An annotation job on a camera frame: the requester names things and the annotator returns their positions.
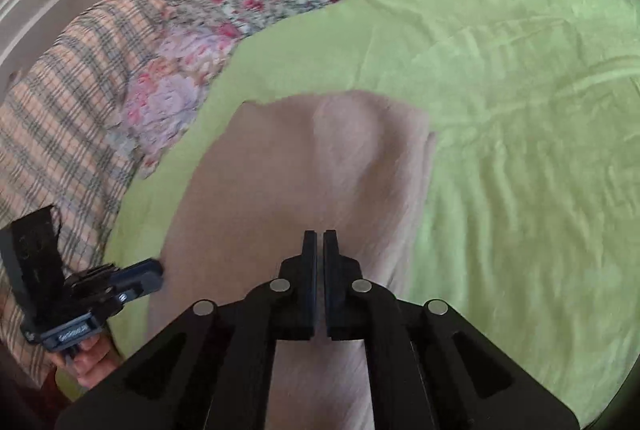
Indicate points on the green bed sheet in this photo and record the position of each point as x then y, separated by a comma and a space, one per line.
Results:
525, 135

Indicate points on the pink purple floral cloth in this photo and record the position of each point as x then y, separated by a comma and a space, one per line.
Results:
170, 100

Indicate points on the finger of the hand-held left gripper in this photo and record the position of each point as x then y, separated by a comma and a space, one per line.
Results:
142, 277

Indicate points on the person's left hand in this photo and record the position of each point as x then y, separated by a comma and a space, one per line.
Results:
92, 362

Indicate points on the plaid blanket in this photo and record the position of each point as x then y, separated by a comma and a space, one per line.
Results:
65, 110

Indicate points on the beige knit sweater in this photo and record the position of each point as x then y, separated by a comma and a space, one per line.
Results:
300, 170

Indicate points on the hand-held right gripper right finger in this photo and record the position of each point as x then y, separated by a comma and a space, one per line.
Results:
332, 295

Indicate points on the white door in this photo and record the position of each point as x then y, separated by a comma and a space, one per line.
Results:
30, 15

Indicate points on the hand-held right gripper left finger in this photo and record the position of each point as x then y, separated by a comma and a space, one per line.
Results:
310, 295

